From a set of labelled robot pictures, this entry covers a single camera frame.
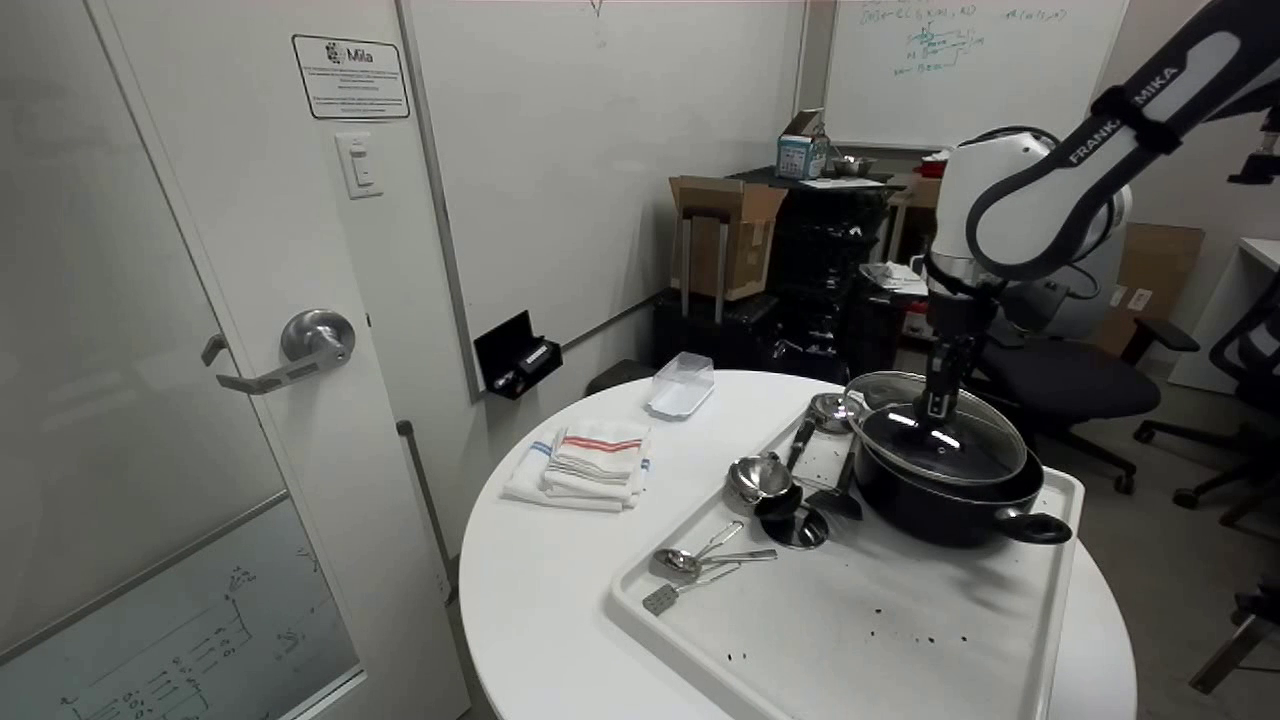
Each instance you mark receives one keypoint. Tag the small blue box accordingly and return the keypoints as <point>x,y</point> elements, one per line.
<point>803,144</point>

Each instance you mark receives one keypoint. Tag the metal measuring cup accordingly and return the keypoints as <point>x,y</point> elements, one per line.
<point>749,478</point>

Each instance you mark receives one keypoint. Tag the metal ladle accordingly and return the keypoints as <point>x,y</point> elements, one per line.
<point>835,407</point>

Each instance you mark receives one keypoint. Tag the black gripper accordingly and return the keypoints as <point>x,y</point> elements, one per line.
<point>963,325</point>

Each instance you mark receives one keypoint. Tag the open cardboard box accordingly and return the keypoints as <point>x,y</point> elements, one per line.
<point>727,242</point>

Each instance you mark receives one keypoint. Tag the white towel with blue stripe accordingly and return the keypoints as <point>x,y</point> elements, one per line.
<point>561,491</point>

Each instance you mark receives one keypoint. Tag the large wall whiteboard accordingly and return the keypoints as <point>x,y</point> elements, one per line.
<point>602,162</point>

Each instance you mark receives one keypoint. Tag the black plastic spoon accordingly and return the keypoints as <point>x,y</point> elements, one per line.
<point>783,512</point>

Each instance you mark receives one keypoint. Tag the black pot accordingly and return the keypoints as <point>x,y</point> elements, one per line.
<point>933,512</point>

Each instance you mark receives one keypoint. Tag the small grey tag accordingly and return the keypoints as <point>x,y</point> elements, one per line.
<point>660,600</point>

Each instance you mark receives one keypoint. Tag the black mesh office chair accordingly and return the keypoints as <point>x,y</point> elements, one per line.
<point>1246,355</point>

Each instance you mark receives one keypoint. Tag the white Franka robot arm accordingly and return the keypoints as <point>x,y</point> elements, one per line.
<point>1027,200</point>

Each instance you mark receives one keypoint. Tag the flat cardboard box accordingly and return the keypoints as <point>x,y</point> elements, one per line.
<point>1153,272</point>

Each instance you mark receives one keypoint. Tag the white towel with red stripe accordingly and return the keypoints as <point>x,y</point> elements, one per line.
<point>602,459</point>

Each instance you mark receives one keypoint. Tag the white printed wall sign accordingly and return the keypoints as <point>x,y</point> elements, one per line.
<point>348,76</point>

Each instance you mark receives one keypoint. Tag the whiteboard with green writing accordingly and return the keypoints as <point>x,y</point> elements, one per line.
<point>963,65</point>

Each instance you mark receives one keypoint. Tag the white door with glass panel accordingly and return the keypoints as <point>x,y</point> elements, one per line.
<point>334,534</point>

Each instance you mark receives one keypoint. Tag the white light switch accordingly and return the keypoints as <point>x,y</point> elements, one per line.
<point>362,165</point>

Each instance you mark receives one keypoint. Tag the black chair base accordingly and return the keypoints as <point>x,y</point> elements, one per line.
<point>1242,643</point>

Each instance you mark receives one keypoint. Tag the metal measuring spoons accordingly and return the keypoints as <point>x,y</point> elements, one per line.
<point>683,561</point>

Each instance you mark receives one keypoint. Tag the black storage cabinet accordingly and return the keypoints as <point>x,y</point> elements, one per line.
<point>826,265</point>

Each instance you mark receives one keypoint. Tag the black marker holder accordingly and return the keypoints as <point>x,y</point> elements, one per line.
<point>513,359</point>

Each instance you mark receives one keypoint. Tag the glass lid with black knob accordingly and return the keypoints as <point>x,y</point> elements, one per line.
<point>985,441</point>

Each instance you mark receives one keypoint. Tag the white plastic tray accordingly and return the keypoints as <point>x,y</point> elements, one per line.
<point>854,626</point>

